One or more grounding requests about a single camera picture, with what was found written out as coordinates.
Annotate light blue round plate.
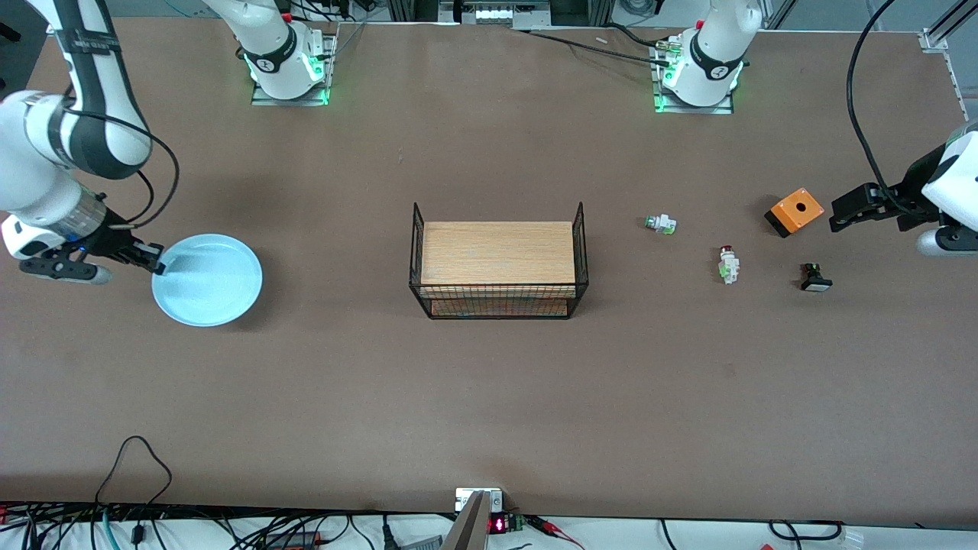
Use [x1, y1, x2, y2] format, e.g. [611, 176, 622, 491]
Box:
[151, 234, 264, 328]

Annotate wooden board shelf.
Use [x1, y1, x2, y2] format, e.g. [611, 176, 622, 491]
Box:
[421, 222, 575, 299]

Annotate silver vented device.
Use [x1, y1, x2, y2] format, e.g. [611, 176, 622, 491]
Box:
[439, 0, 551, 28]

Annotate red clip test leads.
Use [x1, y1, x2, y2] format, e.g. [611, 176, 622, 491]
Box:
[526, 515, 586, 550]

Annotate orange button enclosure box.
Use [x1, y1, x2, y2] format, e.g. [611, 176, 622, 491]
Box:
[765, 188, 825, 238]

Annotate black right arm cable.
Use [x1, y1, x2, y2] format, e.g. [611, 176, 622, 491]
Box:
[65, 107, 181, 230]

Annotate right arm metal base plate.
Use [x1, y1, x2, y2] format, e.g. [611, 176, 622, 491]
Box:
[251, 31, 337, 106]

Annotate black looped thin cable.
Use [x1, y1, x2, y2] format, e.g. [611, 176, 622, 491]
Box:
[96, 435, 173, 509]

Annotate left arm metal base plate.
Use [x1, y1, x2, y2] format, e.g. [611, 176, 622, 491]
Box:
[651, 34, 736, 115]

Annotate tangled black cable bundle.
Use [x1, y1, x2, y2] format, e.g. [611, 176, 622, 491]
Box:
[0, 500, 360, 550]

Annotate black coiled cable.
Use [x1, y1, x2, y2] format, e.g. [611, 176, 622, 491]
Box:
[768, 519, 846, 543]

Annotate black cable on table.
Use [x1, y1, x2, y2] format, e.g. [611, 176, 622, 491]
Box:
[512, 27, 673, 66]

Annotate black wire basket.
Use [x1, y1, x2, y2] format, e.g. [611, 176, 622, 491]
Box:
[409, 202, 589, 320]

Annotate silver camera mount bracket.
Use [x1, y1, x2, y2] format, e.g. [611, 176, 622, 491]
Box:
[439, 487, 505, 550]

